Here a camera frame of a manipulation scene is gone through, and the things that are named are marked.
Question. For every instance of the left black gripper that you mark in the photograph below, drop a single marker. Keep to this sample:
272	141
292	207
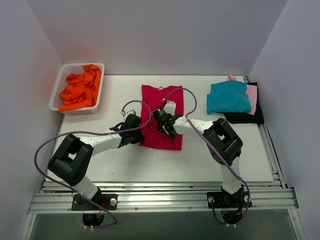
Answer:
136	136

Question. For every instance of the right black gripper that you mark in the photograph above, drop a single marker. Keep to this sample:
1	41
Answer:
165	122

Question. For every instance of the crimson red t-shirt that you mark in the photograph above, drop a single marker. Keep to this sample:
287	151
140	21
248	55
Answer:
152	98

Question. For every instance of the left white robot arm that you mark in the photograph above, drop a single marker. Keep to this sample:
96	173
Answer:
72	157

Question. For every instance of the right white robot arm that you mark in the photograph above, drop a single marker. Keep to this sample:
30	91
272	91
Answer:
224	144

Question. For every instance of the crumpled orange t-shirt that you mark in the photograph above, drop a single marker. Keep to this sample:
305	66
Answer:
82	89

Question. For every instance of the white plastic basket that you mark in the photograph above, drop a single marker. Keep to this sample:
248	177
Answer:
61	83

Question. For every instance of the folded teal t-shirt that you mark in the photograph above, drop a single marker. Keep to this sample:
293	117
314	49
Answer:
228	97

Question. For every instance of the folded pink t-shirt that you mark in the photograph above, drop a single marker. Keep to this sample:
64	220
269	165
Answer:
252	96

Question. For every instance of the folded black t-shirt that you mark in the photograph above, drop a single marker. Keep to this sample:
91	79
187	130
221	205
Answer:
246	118

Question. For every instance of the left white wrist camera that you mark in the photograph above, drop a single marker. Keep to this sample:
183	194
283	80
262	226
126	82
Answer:
126	113

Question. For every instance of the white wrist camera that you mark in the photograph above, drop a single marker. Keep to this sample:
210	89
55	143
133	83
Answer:
169	107
126	113

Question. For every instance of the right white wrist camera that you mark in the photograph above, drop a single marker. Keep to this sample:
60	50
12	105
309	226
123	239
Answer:
169	107

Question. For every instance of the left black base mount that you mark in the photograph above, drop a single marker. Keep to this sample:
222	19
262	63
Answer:
108	201

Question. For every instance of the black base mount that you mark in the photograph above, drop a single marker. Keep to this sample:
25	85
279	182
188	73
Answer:
223	200
108	201

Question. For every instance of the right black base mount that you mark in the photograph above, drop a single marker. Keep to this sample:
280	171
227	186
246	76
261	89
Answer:
223	200

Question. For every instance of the aluminium rail frame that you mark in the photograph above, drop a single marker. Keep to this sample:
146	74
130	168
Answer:
171	210

